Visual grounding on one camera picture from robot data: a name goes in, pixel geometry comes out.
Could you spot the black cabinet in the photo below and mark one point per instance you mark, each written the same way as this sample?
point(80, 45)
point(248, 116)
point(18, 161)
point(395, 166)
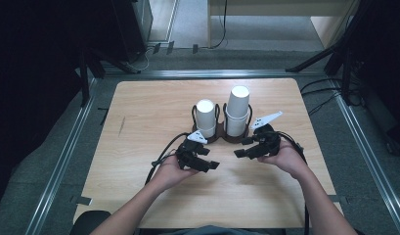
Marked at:
point(132, 26)

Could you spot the aluminium frame rail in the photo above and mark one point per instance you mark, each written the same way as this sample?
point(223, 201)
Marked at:
point(367, 147)
point(213, 73)
point(60, 163)

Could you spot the light wooden desk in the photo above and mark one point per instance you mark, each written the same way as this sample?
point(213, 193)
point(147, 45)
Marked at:
point(269, 8)

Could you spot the black tripod stand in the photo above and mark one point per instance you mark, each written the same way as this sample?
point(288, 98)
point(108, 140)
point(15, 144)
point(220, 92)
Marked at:
point(337, 49)

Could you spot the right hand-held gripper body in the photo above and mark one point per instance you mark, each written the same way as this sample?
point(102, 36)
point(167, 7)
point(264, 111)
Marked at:
point(269, 140)

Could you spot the dark double cup holder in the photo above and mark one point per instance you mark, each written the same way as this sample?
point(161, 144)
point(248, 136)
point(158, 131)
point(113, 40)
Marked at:
point(221, 132)

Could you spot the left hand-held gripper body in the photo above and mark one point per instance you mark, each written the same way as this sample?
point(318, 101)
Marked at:
point(187, 155)

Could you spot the person's grey clothing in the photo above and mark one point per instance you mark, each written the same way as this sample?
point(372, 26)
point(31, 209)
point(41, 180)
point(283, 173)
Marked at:
point(213, 230)

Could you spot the white paper cup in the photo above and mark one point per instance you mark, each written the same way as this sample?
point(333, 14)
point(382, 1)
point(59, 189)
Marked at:
point(205, 117)
point(238, 99)
point(236, 125)

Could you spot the grey tape strip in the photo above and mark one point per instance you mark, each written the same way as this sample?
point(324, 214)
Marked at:
point(337, 198)
point(81, 200)

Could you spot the person's left hand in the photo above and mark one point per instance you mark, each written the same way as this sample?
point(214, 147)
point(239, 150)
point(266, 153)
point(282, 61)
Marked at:
point(170, 176)

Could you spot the black metal stand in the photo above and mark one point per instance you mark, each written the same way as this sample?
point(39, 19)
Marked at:
point(90, 68)

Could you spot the person's right hand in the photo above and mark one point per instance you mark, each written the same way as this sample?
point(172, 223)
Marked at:
point(290, 161)

